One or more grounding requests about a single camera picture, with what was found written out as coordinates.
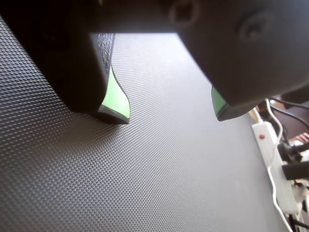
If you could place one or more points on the large dark grey mat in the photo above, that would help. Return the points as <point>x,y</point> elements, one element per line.
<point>48,169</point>

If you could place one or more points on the white power strip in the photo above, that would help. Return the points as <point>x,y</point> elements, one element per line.
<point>266,147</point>

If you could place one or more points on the black power adapter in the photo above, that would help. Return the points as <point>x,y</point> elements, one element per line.
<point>297,169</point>

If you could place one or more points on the black power plug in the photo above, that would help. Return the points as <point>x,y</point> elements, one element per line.
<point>293,150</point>

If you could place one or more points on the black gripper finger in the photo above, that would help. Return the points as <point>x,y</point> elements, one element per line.
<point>60,60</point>
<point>241,60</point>

